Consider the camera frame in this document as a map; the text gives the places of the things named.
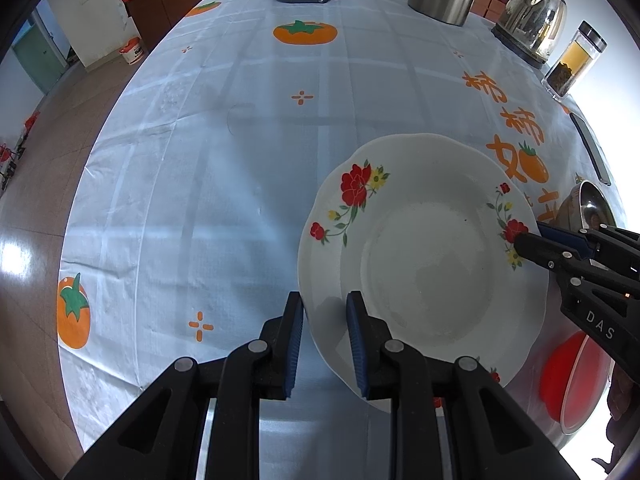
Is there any black smartphone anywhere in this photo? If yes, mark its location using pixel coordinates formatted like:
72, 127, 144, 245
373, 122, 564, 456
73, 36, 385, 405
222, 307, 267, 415
570, 111, 612, 187

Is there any white plastic bucket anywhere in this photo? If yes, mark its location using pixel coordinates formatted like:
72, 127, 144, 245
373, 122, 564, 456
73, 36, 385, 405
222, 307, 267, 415
118, 37, 147, 66

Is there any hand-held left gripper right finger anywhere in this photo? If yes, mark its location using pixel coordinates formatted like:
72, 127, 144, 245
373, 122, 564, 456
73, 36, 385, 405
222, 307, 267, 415
346, 290, 581, 480

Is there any green door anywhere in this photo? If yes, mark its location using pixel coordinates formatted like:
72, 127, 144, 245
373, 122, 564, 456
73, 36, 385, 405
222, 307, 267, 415
11, 25, 66, 95

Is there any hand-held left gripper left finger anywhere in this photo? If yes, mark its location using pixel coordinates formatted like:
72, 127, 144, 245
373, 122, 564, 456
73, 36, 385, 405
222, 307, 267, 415
62, 290, 306, 480

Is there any white plate with red flowers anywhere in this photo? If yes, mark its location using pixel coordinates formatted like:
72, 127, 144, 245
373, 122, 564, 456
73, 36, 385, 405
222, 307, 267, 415
297, 132, 549, 413

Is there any person's right hand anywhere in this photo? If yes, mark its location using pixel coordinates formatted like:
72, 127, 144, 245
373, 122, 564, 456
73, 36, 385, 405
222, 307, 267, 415
605, 362, 634, 476

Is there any steel electric kettle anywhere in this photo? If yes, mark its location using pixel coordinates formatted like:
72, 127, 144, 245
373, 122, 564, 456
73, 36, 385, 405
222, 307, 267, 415
492, 0, 568, 68

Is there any persimmon print tablecloth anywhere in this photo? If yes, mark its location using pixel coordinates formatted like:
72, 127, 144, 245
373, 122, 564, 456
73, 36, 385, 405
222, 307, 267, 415
56, 0, 628, 480

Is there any stainless steel bowl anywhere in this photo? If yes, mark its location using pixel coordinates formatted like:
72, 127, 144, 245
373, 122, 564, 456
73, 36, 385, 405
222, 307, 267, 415
555, 180, 618, 233

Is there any pink plastic bowl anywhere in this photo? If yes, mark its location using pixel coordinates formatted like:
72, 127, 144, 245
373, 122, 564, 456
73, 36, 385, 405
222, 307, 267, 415
540, 330, 613, 435

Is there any glass tea bottle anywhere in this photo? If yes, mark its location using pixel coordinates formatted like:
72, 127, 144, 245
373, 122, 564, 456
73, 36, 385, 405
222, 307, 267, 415
541, 21, 607, 98

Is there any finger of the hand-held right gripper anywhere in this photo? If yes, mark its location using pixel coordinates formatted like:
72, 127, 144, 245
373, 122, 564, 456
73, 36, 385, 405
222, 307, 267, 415
537, 222, 640, 262
514, 231, 640, 299

